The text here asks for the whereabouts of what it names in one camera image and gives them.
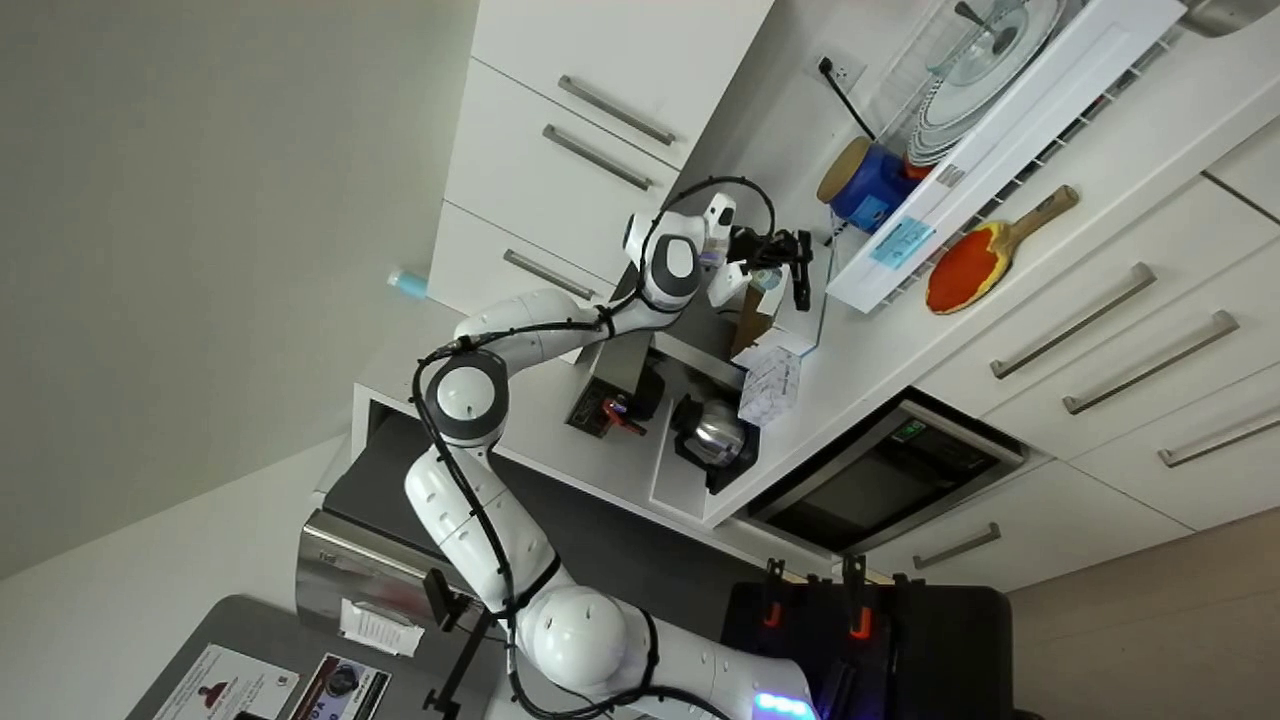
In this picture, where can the white dish rack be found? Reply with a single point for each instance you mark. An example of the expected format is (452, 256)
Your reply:
(1000, 130)

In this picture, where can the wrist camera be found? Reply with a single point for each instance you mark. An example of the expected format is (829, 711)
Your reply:
(728, 284)

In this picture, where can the black coffee maker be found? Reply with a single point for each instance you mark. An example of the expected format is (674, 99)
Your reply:
(615, 385)

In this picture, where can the glass pot lid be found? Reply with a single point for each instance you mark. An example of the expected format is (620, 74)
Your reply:
(990, 50)

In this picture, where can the steel carafe with black base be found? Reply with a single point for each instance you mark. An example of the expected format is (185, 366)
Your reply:
(715, 440)

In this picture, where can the built-in oven door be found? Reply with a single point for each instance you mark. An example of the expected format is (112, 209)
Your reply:
(885, 480)

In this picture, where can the camera on mount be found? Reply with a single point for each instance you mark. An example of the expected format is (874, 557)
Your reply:
(455, 620)

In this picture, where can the blue jar with wooden lid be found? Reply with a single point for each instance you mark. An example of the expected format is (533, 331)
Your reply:
(868, 185)

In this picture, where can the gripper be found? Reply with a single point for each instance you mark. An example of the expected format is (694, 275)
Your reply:
(765, 250)

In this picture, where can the white paper note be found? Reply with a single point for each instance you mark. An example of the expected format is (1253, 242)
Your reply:
(378, 628)

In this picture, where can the red table tennis paddle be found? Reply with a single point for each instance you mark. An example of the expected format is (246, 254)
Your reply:
(968, 268)

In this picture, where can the blue and white ceiling sensor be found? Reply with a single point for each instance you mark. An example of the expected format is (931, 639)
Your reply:
(408, 284)

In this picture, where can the white wall cabinet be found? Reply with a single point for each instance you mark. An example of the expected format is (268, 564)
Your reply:
(560, 120)

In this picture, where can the white patterned packet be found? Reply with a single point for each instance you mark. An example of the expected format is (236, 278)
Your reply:
(770, 388)

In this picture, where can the wall socket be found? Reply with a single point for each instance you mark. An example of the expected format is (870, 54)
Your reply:
(842, 74)

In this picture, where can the white printed sheet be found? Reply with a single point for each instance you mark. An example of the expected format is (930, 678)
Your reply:
(230, 685)

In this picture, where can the orange and black clamp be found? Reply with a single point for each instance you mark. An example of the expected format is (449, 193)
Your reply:
(857, 605)
(772, 598)

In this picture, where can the steel sink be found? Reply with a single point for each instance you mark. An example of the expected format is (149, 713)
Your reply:
(1220, 14)

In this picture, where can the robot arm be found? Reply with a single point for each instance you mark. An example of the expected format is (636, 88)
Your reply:
(470, 395)

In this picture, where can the stack of white plates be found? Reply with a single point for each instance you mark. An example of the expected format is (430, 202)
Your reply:
(960, 115)

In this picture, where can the dark printed sheet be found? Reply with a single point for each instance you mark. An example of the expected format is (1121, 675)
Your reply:
(340, 690)

